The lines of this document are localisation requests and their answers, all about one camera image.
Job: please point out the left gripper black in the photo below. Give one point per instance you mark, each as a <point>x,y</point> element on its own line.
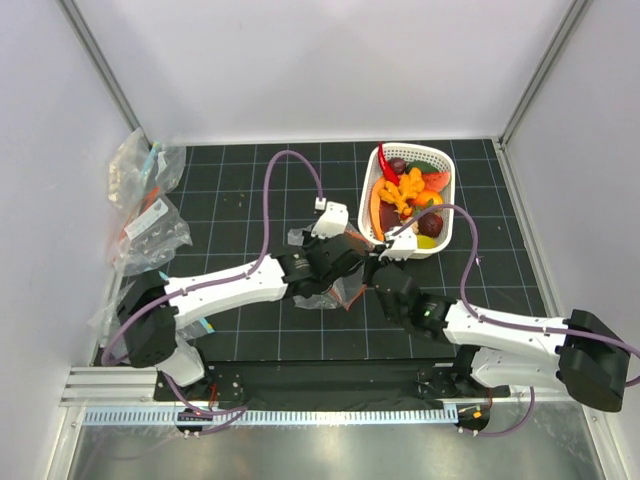
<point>310,240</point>

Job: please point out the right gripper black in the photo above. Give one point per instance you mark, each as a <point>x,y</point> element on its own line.
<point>373,262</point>

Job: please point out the clear zip bag orange zipper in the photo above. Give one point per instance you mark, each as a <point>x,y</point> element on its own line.
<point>344,291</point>

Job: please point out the white perforated plastic basket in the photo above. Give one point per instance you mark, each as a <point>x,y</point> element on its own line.
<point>441,161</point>

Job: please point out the yellow orange ginger root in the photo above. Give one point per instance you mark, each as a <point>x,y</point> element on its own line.
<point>409,186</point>

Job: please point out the red chili pepper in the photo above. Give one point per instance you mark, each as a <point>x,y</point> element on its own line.
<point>386,169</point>

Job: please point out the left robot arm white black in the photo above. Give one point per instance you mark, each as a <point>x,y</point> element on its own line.
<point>153,313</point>

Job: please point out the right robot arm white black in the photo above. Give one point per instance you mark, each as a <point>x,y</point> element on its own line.
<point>578,355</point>

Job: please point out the clear bag with white label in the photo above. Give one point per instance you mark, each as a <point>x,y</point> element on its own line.
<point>151,236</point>

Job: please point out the yellow lemon slice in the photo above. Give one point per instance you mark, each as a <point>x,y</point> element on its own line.
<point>426,242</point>

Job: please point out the dark red meat slice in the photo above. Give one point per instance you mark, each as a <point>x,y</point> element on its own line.
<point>388,217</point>

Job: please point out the dark red passion fruit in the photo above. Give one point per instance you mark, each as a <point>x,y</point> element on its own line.
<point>430,225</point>

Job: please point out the orange papaya slice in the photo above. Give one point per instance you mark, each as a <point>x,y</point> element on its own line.
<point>374,209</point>

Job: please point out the black grid cutting mat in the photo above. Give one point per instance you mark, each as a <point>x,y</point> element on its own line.
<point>233,203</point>

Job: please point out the watermelon slice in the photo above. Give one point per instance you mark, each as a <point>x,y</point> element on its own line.
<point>436,181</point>

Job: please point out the dark purple plum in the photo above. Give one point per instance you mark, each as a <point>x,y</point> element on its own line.
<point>398,165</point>

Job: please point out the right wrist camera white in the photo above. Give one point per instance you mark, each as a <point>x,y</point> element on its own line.
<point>399,246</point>

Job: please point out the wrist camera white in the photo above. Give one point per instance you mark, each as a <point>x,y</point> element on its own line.
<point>332,221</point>
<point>399,246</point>

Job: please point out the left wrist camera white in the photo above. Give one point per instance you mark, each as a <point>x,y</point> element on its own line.
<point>332,221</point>

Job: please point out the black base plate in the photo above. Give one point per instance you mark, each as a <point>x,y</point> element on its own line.
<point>335,384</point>

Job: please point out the slotted aluminium cable duct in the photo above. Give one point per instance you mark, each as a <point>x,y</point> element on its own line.
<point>170,415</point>

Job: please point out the aluminium frame rail right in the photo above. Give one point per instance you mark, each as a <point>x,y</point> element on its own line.
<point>560,39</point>

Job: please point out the aluminium frame rail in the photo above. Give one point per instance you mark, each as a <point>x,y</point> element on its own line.
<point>86,38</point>
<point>560,39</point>

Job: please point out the aluminium frame rail left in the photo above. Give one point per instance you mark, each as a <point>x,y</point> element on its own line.
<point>86,38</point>

